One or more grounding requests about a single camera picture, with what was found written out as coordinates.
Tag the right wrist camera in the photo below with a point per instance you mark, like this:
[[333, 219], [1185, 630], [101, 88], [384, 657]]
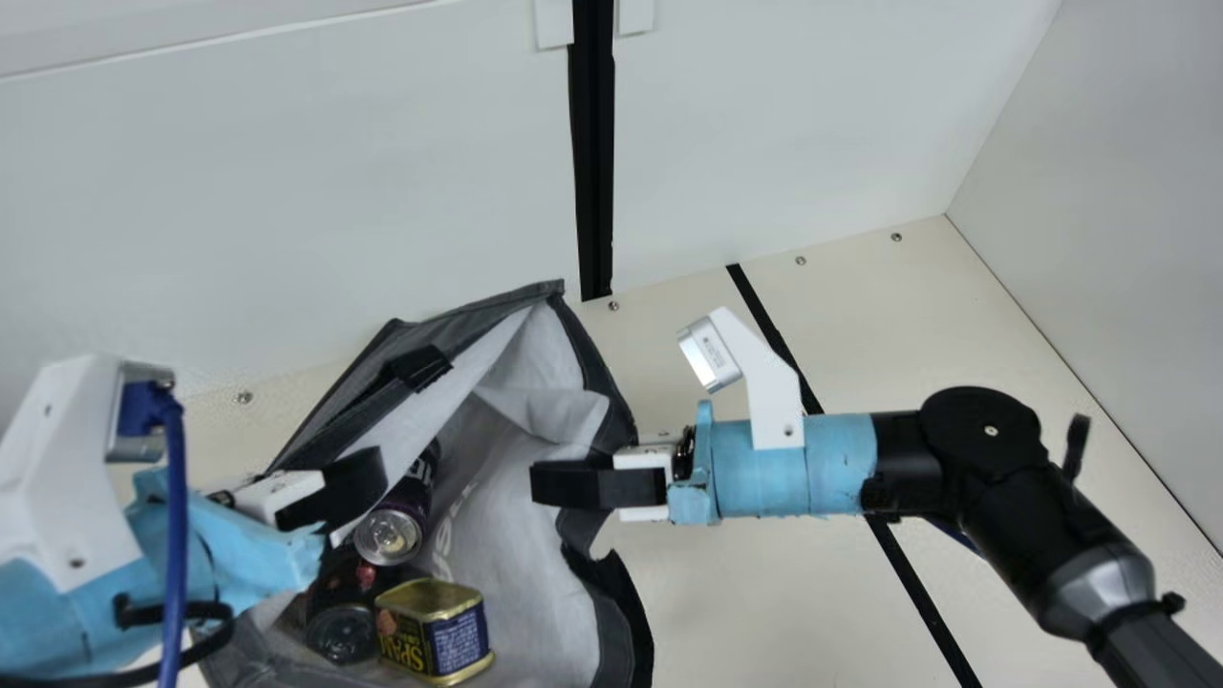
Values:
[[755, 373]]

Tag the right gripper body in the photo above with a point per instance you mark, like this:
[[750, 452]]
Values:
[[764, 478]]

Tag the black post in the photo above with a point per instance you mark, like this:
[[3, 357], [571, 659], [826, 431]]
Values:
[[592, 143]]

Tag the dark coffee bottle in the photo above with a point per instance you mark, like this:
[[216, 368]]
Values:
[[339, 631]]

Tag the purple can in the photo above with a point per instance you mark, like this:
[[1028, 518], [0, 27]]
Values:
[[392, 535]]

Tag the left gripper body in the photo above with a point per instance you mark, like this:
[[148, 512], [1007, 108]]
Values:
[[248, 564]]

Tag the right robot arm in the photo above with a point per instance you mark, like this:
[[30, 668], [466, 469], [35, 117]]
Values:
[[1003, 497]]

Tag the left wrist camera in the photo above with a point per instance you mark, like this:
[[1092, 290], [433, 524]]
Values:
[[57, 459]]

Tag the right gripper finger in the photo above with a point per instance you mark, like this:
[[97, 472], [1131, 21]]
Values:
[[592, 497], [640, 459]]

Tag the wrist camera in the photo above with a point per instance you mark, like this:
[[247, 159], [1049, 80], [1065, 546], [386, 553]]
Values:
[[57, 459], [755, 373]]

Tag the black strip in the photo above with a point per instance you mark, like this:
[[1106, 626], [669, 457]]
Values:
[[919, 602]]

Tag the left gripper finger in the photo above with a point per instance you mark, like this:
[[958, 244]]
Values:
[[315, 497]]

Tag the rectangular tin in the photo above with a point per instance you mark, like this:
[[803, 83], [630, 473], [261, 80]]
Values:
[[439, 635]]

